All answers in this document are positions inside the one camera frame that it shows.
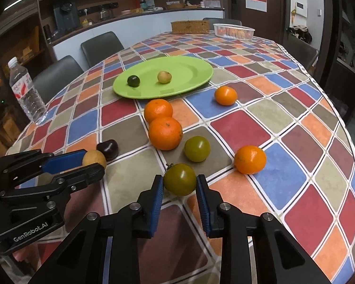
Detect yellow-brown small fruit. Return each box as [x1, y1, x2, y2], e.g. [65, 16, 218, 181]
[82, 149, 107, 168]

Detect dark purple plum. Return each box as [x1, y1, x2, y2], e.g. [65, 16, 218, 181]
[96, 139, 119, 162]

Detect small orange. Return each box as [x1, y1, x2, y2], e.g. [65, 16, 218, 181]
[234, 146, 267, 174]
[214, 86, 238, 107]

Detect green tomato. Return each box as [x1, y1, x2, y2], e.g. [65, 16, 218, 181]
[183, 136, 211, 163]
[163, 163, 197, 197]

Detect large orange front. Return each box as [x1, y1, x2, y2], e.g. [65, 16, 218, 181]
[149, 117, 183, 151]

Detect large orange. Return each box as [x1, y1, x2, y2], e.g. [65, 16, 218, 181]
[149, 117, 183, 151]
[143, 99, 173, 124]

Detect plastic water bottle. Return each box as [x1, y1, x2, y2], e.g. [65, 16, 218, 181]
[8, 57, 47, 125]

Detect dark chair near left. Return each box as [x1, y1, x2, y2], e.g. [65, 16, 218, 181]
[33, 55, 83, 104]

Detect dark chair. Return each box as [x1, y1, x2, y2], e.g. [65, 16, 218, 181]
[81, 31, 124, 67]
[33, 55, 83, 104]
[283, 33, 319, 71]

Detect dark green fruit on plate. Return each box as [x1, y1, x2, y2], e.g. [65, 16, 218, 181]
[127, 75, 140, 88]

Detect colourful checkered tablecloth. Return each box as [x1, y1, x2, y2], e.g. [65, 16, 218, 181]
[11, 34, 355, 283]

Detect pale yellow fruit on plate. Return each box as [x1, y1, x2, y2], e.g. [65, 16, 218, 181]
[157, 71, 172, 84]

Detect green plate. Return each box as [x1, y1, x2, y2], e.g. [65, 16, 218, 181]
[113, 56, 213, 99]

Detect black coffee machine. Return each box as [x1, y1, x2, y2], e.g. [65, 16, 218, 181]
[54, 2, 81, 33]

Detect glass kettle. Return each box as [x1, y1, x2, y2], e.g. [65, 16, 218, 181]
[99, 6, 111, 21]

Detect woven tissue box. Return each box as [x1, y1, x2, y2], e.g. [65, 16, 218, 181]
[171, 20, 210, 35]

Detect dark chair right side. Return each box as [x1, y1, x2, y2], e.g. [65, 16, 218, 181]
[283, 33, 319, 71]

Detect dark chair table end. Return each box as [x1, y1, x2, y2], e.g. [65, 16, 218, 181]
[203, 17, 242, 31]

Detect oranges in basket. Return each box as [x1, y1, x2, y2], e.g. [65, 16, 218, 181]
[215, 26, 254, 40]

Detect white plastic basket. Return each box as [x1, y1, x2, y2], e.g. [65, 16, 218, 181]
[213, 24, 255, 40]

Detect dark wooden door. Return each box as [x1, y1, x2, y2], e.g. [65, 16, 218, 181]
[224, 0, 289, 44]

